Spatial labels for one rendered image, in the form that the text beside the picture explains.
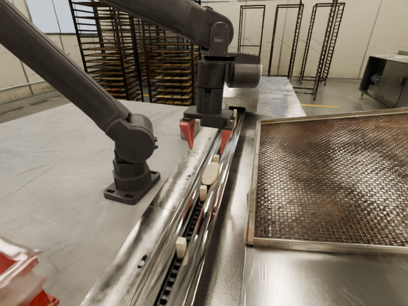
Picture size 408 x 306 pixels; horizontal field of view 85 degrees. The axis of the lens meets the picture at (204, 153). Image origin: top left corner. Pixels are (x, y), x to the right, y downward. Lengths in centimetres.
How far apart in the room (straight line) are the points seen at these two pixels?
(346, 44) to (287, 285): 760
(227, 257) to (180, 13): 42
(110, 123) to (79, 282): 27
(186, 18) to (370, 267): 44
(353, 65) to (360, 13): 124
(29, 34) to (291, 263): 51
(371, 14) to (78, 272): 787
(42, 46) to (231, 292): 48
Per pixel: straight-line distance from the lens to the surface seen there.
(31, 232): 55
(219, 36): 45
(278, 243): 34
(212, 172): 53
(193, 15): 45
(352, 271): 34
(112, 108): 47
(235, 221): 47
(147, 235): 40
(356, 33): 783
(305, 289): 31
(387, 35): 808
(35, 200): 64
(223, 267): 40
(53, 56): 48
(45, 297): 40
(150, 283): 36
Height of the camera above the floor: 115
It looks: 28 degrees down
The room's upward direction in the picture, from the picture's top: straight up
